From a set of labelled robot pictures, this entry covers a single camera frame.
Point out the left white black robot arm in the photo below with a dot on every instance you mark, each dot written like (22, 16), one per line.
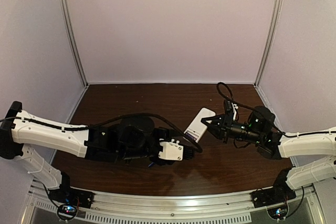
(124, 139)

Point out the aluminium frame post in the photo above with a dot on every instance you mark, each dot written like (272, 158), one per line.
(275, 15)
(72, 42)

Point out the front aluminium rail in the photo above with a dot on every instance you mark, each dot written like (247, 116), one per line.
(221, 208)

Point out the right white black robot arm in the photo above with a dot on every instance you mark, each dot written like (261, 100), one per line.
(276, 145)

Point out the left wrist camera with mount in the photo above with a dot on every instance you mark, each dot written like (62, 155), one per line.
(173, 150)

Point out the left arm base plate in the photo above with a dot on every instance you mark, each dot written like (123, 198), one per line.
(71, 196)

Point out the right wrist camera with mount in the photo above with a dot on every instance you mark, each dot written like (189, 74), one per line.
(229, 108)

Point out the left aluminium frame post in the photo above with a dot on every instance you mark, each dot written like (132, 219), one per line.
(72, 42)

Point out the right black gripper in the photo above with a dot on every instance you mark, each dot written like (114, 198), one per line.
(226, 125)

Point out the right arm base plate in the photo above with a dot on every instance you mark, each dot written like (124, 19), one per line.
(271, 196)

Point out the right aluminium frame post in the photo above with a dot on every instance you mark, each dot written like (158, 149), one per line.
(275, 15)

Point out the white remote control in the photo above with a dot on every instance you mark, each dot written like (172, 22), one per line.
(196, 128)

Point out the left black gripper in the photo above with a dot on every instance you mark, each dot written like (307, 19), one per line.
(159, 161)

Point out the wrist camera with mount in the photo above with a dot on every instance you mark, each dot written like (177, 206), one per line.
(229, 108)
(173, 150)

